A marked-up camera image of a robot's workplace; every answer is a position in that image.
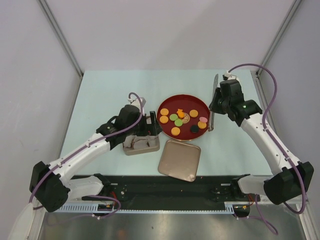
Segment orange biscuit cookie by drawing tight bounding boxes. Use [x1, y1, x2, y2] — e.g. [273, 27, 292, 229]
[159, 115, 169, 124]
[189, 109, 199, 118]
[171, 127, 181, 136]
[160, 108, 169, 116]
[197, 121, 207, 130]

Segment green sandwich cookie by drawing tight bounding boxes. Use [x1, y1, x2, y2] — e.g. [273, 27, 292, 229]
[174, 119, 183, 127]
[169, 113, 179, 122]

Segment orange biscuit cookie bottom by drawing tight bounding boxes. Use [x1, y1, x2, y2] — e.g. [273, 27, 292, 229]
[171, 127, 181, 136]

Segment metal serving tongs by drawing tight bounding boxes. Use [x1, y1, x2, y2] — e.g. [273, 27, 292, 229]
[208, 74, 219, 132]

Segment orange fish-shaped cookie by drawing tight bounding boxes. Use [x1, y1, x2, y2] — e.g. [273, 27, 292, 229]
[176, 109, 185, 119]

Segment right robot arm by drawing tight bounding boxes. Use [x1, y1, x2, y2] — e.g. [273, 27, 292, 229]
[209, 79, 314, 205]

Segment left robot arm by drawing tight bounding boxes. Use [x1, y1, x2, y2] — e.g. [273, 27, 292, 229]
[29, 104, 162, 213]

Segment white paper cookie cups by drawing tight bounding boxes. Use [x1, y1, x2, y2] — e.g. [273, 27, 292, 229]
[123, 135, 159, 150]

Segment gold cookie tin box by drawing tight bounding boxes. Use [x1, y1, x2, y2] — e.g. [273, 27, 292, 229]
[122, 135, 160, 156]

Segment red round tray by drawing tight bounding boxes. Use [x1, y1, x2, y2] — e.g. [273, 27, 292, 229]
[156, 94, 210, 141]

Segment pink sandwich cookie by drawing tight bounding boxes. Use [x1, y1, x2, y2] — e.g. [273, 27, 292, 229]
[199, 116, 208, 123]

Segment black sandwich cookie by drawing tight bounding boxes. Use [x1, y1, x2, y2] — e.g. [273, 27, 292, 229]
[190, 125, 199, 134]

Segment gold tin lid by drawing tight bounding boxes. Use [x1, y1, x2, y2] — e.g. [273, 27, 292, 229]
[158, 140, 201, 183]

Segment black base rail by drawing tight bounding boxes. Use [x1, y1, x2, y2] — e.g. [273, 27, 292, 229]
[67, 174, 251, 211]

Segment white cable duct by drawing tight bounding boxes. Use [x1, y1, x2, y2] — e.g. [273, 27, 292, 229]
[55, 203, 235, 215]

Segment aluminium frame right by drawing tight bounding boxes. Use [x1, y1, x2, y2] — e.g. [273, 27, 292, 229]
[250, 70, 320, 240]

